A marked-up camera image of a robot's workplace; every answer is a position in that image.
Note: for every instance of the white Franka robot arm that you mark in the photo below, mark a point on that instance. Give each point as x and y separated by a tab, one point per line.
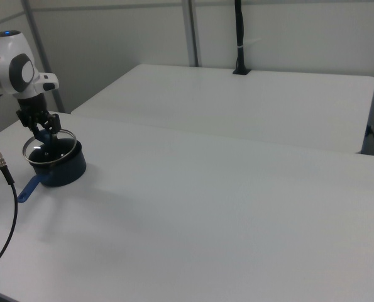
17	72

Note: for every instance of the glass lid with blue knob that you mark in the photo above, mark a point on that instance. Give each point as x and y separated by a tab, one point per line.
48	151

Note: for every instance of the white zip tie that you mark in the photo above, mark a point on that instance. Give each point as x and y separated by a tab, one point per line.
249	43

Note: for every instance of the grey aluminium frame post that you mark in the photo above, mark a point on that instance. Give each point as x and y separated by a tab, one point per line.
45	63
192	31

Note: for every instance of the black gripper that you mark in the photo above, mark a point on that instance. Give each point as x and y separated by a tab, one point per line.
32	105

